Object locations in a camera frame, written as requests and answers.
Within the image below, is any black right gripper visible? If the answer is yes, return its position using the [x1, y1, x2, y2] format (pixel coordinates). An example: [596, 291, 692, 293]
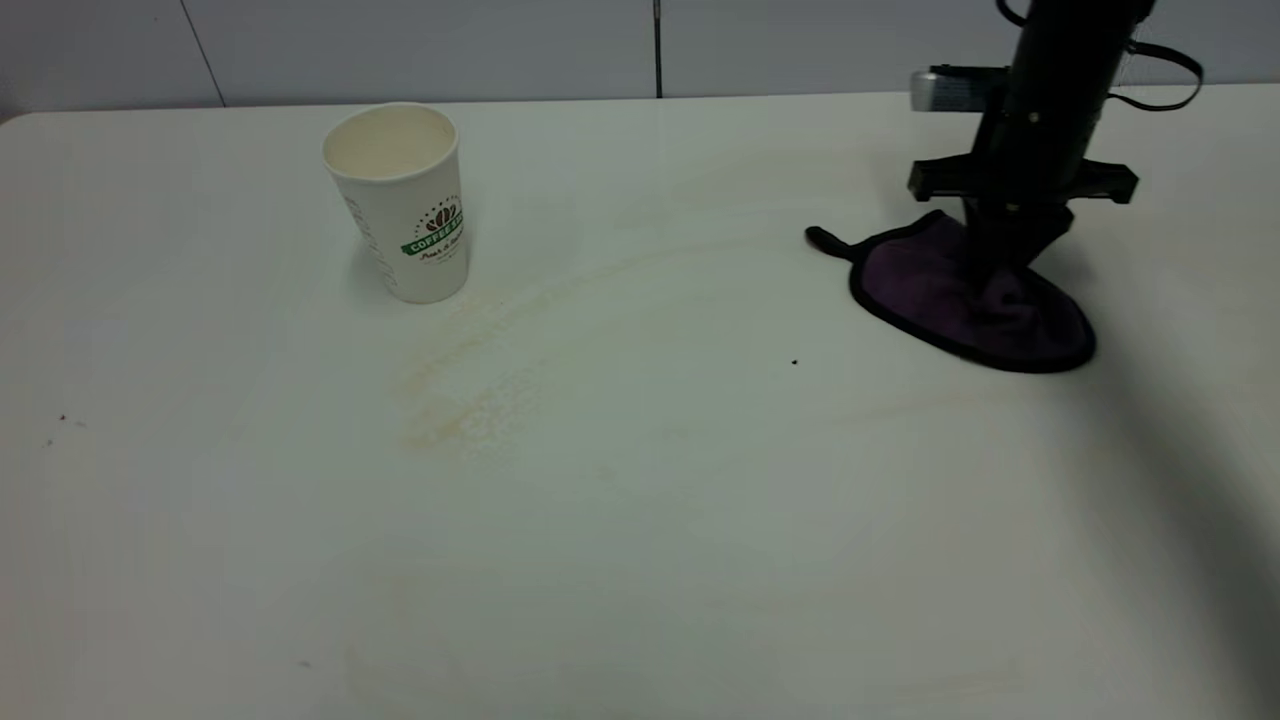
[906, 113, 1140, 270]

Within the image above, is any purple cloth with black trim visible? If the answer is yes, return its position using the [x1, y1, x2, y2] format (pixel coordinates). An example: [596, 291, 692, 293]
[804, 209, 1098, 375]

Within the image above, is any white paper coffee cup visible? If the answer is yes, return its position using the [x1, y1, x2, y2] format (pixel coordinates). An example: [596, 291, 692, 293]
[322, 103, 472, 306]

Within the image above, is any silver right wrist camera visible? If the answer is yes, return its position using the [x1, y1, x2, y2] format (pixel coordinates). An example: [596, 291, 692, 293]
[909, 64, 1013, 114]

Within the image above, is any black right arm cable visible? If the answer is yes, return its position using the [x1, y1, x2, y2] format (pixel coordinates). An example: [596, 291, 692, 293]
[996, 0, 1205, 112]

